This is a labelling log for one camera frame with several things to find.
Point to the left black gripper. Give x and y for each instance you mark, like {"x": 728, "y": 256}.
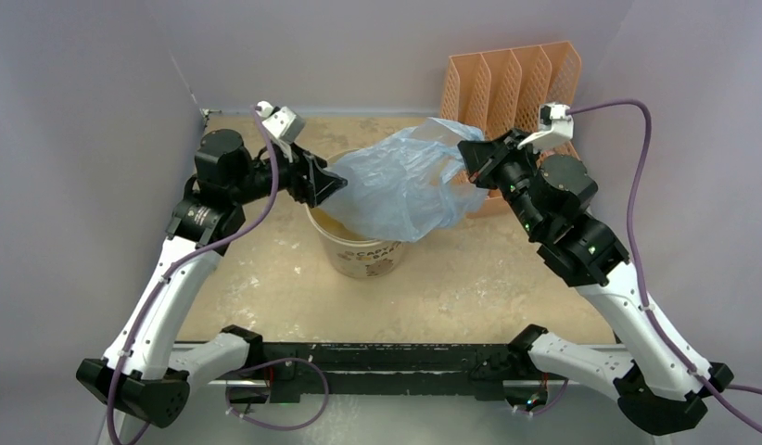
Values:
{"x": 309, "y": 181}

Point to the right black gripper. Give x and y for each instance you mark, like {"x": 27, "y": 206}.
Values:
{"x": 478, "y": 155}

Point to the beige paper trash bin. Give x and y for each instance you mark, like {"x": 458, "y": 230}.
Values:
{"x": 353, "y": 255}

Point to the blue plastic trash bag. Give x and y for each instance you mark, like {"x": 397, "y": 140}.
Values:
{"x": 408, "y": 184}

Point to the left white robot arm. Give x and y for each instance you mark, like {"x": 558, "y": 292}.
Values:
{"x": 137, "y": 374}

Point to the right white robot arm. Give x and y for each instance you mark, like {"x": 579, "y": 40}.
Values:
{"x": 659, "y": 383}

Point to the orange file organizer rack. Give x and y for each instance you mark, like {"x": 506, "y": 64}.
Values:
{"x": 502, "y": 89}

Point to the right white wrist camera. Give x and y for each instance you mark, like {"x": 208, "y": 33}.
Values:
{"x": 555, "y": 128}

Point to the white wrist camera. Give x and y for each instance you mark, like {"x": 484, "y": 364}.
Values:
{"x": 555, "y": 128}
{"x": 282, "y": 124}

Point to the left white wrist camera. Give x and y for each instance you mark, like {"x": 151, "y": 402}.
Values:
{"x": 282, "y": 124}

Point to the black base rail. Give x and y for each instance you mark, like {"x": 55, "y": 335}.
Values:
{"x": 486, "y": 372}

